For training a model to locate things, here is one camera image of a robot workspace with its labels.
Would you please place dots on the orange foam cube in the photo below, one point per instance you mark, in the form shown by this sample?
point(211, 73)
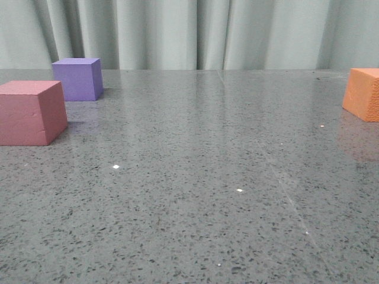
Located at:
point(361, 95)

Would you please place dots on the purple foam cube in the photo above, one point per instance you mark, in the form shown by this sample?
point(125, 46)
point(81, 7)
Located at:
point(81, 78)

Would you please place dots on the pale green curtain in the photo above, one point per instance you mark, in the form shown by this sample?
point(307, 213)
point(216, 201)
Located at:
point(191, 34)

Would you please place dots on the red foam cube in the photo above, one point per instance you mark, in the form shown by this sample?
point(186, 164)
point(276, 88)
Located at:
point(33, 112)

